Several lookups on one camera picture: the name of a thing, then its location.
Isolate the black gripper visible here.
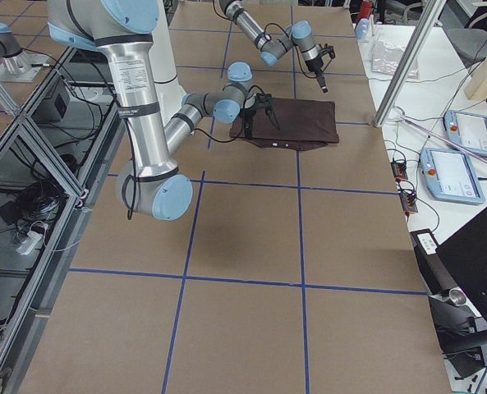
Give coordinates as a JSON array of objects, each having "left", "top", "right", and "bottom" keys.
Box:
[
  {"left": 306, "top": 57, "right": 328, "bottom": 93},
  {"left": 242, "top": 93, "right": 281, "bottom": 131}
]

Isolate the dark brown t-shirt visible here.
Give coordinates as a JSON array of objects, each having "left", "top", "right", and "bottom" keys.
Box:
[{"left": 229, "top": 98, "right": 339, "bottom": 151}]

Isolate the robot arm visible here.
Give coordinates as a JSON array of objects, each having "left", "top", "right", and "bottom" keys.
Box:
[
  {"left": 48, "top": 1, "right": 271, "bottom": 221},
  {"left": 218, "top": 1, "right": 335, "bottom": 93}
]

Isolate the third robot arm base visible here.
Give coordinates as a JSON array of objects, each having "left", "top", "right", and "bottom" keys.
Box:
[{"left": 0, "top": 22, "right": 50, "bottom": 83}]

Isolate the silver foil bag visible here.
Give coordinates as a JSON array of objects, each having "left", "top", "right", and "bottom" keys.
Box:
[{"left": 370, "top": 40, "right": 405, "bottom": 76}]

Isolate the near teach pendant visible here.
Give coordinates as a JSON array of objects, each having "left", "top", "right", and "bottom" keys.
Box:
[{"left": 420, "top": 148, "right": 485, "bottom": 205}]

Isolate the teach pendant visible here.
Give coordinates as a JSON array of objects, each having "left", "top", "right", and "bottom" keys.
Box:
[
  {"left": 443, "top": 110, "right": 487, "bottom": 157},
  {"left": 420, "top": 148, "right": 485, "bottom": 205}
]

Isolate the far teach pendant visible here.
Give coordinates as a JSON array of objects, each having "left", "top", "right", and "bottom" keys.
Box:
[{"left": 443, "top": 110, "right": 487, "bottom": 157}]

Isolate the black laptop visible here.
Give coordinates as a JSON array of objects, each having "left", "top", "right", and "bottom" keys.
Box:
[{"left": 437, "top": 207, "right": 487, "bottom": 321}]

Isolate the black equipment stand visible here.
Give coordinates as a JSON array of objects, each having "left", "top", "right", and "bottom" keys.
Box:
[{"left": 411, "top": 229, "right": 487, "bottom": 379}]

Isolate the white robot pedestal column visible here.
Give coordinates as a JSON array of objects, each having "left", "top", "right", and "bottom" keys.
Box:
[{"left": 149, "top": 0, "right": 186, "bottom": 115}]

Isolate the aluminium profile post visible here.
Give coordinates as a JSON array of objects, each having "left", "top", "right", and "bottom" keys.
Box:
[{"left": 373, "top": 0, "right": 446, "bottom": 127}]

